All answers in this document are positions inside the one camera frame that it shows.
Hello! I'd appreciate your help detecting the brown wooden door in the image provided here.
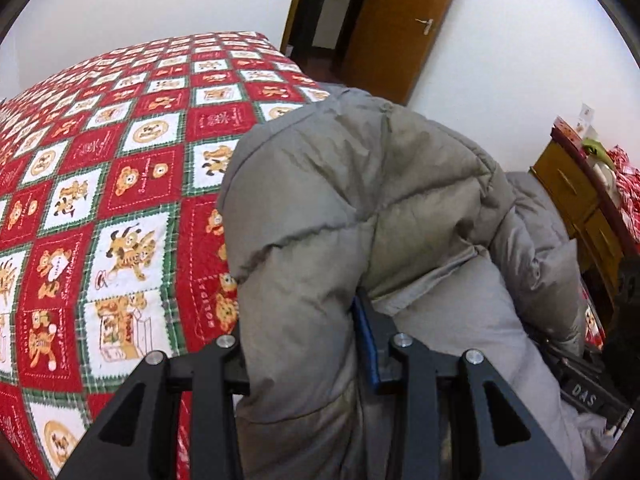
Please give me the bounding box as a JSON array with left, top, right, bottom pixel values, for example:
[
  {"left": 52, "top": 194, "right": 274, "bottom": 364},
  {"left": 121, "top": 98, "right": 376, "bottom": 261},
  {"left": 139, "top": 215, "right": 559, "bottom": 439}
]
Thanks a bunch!
[{"left": 341, "top": 0, "right": 468, "bottom": 106}]

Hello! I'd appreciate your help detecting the grey puffer jacket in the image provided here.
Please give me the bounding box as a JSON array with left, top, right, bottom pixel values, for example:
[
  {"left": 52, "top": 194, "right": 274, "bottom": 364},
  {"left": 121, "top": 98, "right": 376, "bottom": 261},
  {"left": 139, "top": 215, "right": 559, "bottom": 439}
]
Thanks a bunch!
[{"left": 217, "top": 82, "right": 608, "bottom": 480}]

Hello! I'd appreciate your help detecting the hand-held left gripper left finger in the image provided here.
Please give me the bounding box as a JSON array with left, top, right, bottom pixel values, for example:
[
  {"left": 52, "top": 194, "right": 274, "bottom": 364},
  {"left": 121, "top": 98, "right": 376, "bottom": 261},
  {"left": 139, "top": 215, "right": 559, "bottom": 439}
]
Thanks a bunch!
[{"left": 57, "top": 335, "right": 251, "bottom": 480}]

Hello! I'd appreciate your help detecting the red and white card box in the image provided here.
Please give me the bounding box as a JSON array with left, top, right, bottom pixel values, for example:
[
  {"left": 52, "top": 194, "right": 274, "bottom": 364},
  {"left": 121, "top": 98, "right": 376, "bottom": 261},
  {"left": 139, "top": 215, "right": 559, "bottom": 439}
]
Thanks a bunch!
[{"left": 552, "top": 102, "right": 597, "bottom": 137}]

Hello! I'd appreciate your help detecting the red patterned bag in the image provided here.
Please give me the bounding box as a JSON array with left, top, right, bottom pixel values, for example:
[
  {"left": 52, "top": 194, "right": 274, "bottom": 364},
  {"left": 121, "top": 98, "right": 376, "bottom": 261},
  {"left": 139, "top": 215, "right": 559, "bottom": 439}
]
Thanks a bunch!
[{"left": 607, "top": 145, "right": 640, "bottom": 241}]

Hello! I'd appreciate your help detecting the brown wooden door frame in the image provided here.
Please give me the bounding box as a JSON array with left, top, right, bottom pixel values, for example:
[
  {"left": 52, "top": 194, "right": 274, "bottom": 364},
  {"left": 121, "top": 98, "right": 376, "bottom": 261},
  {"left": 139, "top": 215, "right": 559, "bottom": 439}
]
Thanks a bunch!
[{"left": 280, "top": 0, "right": 378, "bottom": 78}]

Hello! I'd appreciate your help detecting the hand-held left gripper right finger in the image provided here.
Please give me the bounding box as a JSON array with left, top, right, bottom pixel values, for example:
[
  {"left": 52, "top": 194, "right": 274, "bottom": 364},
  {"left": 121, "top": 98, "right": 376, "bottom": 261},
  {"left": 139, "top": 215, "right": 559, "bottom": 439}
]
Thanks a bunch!
[{"left": 351, "top": 296, "right": 575, "bottom": 480}]

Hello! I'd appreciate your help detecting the red checkered printed blanket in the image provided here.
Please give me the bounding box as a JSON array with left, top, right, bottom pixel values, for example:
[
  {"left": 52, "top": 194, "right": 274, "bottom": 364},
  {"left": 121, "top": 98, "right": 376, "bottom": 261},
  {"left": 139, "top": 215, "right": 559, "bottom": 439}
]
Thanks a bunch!
[{"left": 0, "top": 31, "right": 332, "bottom": 480}]

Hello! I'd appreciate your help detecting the yellow wooden cabinet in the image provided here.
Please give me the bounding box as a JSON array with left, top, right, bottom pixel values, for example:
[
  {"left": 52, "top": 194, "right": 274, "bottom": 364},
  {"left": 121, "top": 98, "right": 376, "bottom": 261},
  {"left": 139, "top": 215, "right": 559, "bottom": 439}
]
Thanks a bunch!
[{"left": 530, "top": 127, "right": 640, "bottom": 321}]

